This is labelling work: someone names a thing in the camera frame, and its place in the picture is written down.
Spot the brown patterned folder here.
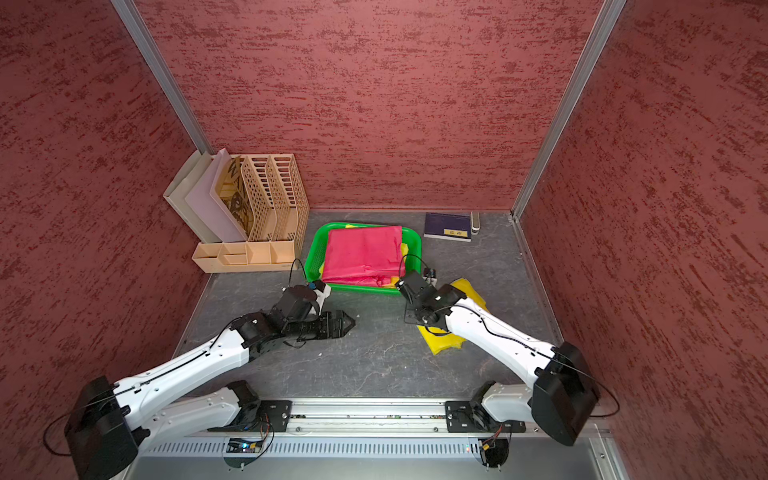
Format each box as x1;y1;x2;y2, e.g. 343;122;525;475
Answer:
215;156;254;239

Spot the plain yellow raincoat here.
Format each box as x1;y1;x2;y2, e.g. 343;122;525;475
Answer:
418;278;488;355

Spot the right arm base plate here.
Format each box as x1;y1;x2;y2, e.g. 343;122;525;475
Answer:
444;401;526;434

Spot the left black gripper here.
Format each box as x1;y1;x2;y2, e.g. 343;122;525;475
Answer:
285;311;356;340

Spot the lilac folder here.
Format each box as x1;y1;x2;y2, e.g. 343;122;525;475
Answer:
188;149;246;243

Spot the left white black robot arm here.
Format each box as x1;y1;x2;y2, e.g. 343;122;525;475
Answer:
64;281;356;479

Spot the right aluminium corner post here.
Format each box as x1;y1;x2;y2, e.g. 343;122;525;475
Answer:
511;0;626;223

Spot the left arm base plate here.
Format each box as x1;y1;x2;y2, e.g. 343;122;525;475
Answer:
221;400;293;433

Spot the pink raincoat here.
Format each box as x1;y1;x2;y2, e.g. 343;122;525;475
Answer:
321;226;403;288

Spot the left aluminium corner post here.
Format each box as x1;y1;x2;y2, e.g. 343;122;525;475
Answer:
110;0;214;153

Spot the dark blue notebook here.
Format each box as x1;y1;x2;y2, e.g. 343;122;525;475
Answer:
424;213;472;242

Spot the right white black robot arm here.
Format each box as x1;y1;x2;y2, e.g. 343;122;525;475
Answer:
395;272;600;446

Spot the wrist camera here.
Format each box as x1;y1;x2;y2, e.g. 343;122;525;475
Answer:
422;267;437;286
308;280;332;315

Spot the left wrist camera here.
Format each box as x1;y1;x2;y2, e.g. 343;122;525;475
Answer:
308;280;332;315

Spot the aluminium corner post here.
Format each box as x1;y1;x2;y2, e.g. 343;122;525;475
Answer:
110;0;214;153
511;0;626;223

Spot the aluminium front rail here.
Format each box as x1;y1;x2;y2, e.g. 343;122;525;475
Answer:
128;395;613;439

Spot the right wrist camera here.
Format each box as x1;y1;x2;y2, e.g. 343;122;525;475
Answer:
422;267;437;286

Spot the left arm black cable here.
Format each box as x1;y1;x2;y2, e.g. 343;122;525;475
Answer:
41;257;310;457

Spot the beige plastic file organizer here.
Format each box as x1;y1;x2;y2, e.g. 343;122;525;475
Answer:
192;153;309;274

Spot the beige folder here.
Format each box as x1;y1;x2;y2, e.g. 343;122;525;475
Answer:
163;150;221;243

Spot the yellow duck raincoat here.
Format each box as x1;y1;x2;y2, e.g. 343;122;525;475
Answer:
318;243;410;289

